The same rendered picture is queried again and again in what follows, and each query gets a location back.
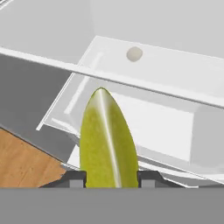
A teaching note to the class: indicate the white fridge drawer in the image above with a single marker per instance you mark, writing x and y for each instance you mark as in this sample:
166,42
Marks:
163,122

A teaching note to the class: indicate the white fridge shelf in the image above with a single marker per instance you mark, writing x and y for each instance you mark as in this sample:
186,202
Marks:
122,78

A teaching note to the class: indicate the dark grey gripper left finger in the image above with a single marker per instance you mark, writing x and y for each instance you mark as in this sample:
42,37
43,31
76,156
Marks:
76,176

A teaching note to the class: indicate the yellow-green lemon wedge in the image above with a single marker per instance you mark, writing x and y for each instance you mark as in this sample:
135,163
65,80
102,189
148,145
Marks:
108,140

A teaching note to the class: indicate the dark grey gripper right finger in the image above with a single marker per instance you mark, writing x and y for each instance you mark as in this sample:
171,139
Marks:
148,176

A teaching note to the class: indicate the small beige egg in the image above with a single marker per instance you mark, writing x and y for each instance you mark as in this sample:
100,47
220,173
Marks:
134,54

